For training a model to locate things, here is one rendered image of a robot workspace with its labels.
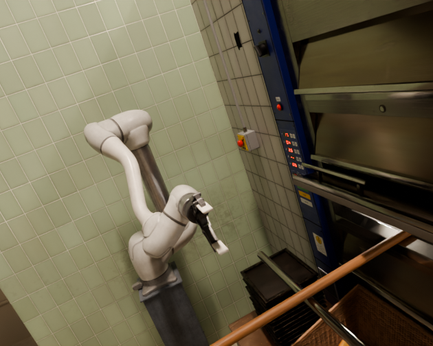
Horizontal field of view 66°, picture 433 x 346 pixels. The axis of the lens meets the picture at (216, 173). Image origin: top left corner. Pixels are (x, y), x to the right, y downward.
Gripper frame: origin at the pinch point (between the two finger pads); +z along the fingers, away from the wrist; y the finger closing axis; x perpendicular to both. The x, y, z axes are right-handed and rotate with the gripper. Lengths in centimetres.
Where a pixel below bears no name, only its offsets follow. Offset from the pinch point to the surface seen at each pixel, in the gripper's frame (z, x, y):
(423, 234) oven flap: 31, -40, 9
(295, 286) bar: -1.1, -18.4, 31.7
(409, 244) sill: 9, -57, 31
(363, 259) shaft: 6.9, -40.2, 28.8
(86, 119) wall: -116, 23, -37
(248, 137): -81, -51, 0
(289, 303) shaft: 7.0, -11.8, 29.0
